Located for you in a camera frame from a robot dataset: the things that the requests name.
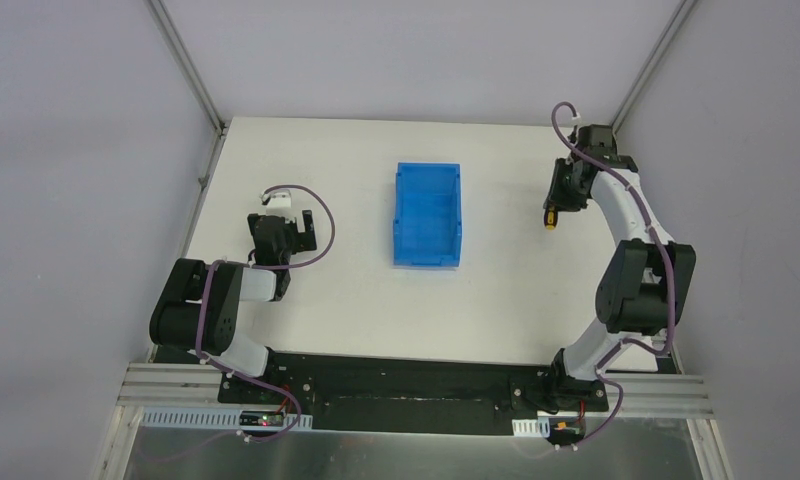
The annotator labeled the black orange screwdriver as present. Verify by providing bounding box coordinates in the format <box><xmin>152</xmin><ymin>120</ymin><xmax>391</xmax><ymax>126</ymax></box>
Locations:
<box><xmin>544</xmin><ymin>206</ymin><xmax>558</xmax><ymax>230</ymax></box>

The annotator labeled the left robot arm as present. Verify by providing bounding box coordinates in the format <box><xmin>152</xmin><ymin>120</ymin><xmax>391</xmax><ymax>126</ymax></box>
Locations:
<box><xmin>149</xmin><ymin>210</ymin><xmax>317</xmax><ymax>378</ymax></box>

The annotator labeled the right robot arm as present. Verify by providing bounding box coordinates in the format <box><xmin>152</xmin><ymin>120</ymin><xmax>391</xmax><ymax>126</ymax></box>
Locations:
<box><xmin>543</xmin><ymin>124</ymin><xmax>696</xmax><ymax>399</ymax></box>

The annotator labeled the blue plastic bin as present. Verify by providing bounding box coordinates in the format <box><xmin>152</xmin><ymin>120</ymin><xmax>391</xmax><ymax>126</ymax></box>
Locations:
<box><xmin>392</xmin><ymin>162</ymin><xmax>463</xmax><ymax>269</ymax></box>

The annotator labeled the left controller board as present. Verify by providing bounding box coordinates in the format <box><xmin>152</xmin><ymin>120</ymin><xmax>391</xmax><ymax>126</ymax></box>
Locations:
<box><xmin>239</xmin><ymin>411</ymin><xmax>286</xmax><ymax>428</ymax></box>

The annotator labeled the controller board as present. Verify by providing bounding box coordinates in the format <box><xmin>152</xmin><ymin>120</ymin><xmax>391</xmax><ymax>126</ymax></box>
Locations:
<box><xmin>239</xmin><ymin>411</ymin><xmax>286</xmax><ymax>428</ymax></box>
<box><xmin>547</xmin><ymin>417</ymin><xmax>586</xmax><ymax>446</ymax></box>

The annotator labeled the right controller board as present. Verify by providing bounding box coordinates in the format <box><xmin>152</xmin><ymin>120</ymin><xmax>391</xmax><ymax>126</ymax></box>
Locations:
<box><xmin>547</xmin><ymin>417</ymin><xmax>586</xmax><ymax>446</ymax></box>

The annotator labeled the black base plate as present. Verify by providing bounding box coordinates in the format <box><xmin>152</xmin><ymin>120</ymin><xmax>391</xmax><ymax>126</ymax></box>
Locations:
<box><xmin>217</xmin><ymin>352</ymin><xmax>609</xmax><ymax>436</ymax></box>

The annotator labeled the left white cable duct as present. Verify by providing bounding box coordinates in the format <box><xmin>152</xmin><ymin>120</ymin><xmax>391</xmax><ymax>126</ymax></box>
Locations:
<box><xmin>140</xmin><ymin>407</ymin><xmax>313</xmax><ymax>432</ymax></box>

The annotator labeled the white cable duct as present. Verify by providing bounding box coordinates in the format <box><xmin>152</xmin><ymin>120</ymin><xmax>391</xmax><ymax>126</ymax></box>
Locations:
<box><xmin>511</xmin><ymin>417</ymin><xmax>551</xmax><ymax>439</ymax></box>
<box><xmin>140</xmin><ymin>407</ymin><xmax>313</xmax><ymax>432</ymax></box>

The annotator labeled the aluminium frame rail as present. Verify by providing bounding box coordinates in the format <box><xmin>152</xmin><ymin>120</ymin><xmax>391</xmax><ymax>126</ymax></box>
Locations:
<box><xmin>117</xmin><ymin>363</ymin><xmax>223</xmax><ymax>407</ymax></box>

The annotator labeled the right white cable duct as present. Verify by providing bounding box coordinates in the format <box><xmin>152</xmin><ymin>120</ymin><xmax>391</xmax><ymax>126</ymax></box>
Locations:
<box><xmin>511</xmin><ymin>417</ymin><xmax>551</xmax><ymax>439</ymax></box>

